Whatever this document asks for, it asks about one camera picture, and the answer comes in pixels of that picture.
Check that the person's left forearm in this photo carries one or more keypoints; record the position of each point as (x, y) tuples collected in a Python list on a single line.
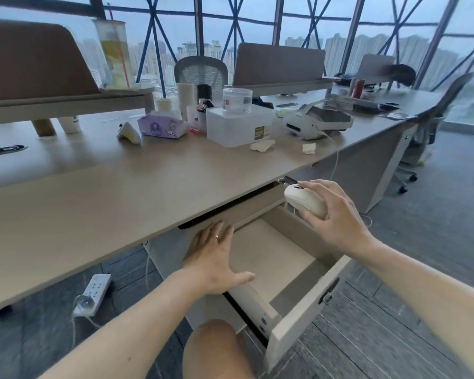
[(134, 335)]

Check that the white VR headset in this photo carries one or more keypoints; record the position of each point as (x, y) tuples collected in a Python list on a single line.
[(306, 126)]

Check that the white yellow curved sponge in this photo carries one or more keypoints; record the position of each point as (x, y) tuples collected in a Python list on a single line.
[(129, 134)]

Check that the white translucent storage box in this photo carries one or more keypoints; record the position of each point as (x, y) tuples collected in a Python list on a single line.
[(233, 128)]

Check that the person's right hand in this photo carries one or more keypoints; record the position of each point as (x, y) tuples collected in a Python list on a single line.
[(343, 224)]

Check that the clear drink cup with straw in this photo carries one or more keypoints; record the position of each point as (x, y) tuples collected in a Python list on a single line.
[(112, 55)]

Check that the white power strip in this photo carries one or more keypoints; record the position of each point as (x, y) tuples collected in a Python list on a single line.
[(95, 290)]

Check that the short white paper roll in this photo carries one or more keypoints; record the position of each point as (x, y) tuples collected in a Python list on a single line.
[(163, 105)]

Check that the grey mesh office chair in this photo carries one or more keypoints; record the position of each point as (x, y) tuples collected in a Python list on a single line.
[(200, 72)]

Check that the cream computer mouse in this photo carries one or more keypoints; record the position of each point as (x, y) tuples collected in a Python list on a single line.
[(306, 201)]

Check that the crumpled white tissue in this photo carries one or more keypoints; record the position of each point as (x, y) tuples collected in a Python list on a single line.
[(262, 145), (309, 148)]

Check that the person's left hand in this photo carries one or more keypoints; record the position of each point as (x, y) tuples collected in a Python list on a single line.
[(213, 264)]

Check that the person's right forearm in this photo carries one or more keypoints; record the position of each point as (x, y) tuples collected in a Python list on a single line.
[(430, 296)]

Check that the tall white paper roll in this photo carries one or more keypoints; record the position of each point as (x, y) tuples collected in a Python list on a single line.
[(185, 98)]

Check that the beige drawer cabinet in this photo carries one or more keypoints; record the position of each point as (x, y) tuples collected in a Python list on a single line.
[(253, 207)]

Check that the beige wooden drawer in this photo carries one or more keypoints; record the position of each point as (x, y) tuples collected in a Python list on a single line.
[(268, 260)]

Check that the black phone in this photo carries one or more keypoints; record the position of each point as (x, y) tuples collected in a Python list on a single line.
[(286, 104)]

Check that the white paper cup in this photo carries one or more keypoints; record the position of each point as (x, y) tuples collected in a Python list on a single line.
[(69, 125)]

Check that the black bottle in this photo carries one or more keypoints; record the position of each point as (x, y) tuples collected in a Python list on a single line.
[(204, 92)]

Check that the purple tissue pack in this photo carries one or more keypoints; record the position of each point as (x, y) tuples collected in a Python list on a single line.
[(160, 128)]

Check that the black pen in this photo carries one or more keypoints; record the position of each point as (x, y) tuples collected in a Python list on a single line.
[(4, 150)]

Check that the clear round lidded jar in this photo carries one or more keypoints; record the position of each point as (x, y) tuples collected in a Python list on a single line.
[(237, 100)]

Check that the red bottle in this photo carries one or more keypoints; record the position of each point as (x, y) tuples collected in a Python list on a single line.
[(359, 88)]

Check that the beige divider shelf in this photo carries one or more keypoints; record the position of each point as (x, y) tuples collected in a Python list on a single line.
[(300, 87), (63, 106)]

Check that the person's bare knee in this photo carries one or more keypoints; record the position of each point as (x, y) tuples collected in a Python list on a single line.
[(213, 351)]

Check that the grey wheeled office chair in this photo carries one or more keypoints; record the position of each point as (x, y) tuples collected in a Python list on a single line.
[(430, 126)]

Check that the black pouch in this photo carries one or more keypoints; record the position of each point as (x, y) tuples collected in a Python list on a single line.
[(365, 107)]

